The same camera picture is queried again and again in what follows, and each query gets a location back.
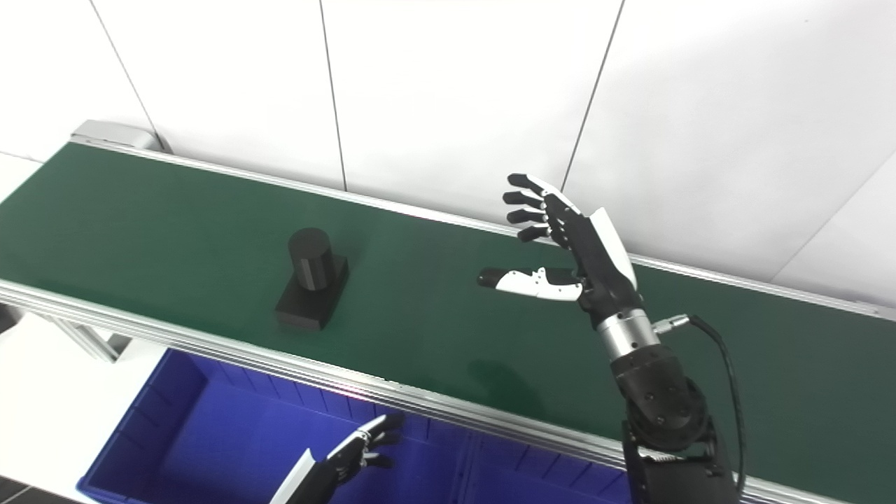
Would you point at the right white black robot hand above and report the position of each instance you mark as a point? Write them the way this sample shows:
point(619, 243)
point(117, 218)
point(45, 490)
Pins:
point(602, 266)

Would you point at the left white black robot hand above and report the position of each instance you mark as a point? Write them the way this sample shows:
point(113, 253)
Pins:
point(329, 469)

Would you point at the black cylinder block part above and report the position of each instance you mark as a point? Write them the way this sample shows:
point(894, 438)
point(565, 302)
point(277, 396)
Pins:
point(311, 280)

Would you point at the blue plastic bin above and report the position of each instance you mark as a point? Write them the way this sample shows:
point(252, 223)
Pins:
point(224, 441)
point(532, 476)

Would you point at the aluminium conveyor support leg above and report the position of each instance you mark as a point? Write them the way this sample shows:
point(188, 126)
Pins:
point(87, 339)

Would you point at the green conveyor belt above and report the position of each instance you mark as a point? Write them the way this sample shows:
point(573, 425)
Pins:
point(175, 238)

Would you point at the grey conveyor end housing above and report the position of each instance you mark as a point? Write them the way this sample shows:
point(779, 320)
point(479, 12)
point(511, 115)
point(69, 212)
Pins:
point(115, 133)

